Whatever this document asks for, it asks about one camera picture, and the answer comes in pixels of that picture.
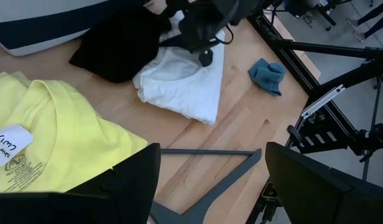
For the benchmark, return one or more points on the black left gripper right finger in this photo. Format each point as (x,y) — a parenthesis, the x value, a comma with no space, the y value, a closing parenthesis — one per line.
(319,199)

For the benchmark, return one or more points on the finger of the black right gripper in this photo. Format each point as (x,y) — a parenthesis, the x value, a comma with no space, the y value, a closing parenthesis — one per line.
(176,41)
(206,59)

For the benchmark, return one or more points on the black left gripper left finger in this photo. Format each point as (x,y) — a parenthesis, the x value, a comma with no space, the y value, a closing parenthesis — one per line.
(117,202)

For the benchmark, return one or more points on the white shirt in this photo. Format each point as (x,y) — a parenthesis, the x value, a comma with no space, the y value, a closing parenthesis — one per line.
(185,87)

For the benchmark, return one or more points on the black cloth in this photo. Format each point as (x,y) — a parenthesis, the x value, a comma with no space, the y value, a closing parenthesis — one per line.
(123,46)

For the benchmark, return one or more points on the blue-grey sock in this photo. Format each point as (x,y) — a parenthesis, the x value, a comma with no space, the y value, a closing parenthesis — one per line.
(267,76)

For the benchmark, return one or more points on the yellow shirt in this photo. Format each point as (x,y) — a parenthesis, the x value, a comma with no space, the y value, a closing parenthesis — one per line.
(64,130)

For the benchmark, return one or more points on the grey clothes hanger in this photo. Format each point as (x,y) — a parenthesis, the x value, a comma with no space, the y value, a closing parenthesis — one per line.
(210,196)

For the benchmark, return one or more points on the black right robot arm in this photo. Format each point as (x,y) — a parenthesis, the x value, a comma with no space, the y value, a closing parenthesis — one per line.
(250,9)

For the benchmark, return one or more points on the black cart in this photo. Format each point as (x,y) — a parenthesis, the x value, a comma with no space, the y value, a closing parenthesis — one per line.
(298,7)

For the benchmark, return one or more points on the navy white striped fabric bin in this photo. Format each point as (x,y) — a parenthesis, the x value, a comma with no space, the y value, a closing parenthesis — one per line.
(39,28)

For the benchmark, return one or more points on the person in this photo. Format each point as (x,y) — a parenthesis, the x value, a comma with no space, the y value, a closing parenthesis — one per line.
(376,12)

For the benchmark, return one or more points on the black aluminium table frame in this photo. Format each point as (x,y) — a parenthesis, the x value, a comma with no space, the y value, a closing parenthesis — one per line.
(334,49)

